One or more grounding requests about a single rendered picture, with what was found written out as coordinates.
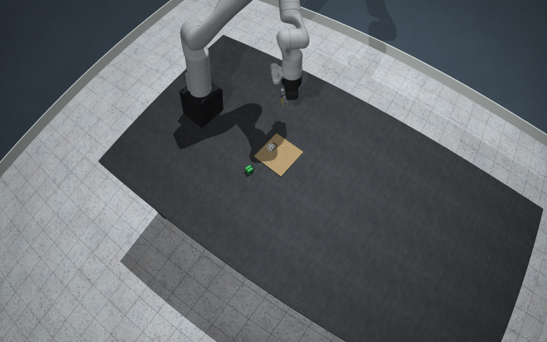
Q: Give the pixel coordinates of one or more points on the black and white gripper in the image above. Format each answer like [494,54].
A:
[291,80]

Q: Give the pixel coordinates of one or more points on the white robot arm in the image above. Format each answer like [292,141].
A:
[195,35]

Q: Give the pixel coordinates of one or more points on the tan flat mat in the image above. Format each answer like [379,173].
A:
[281,159]

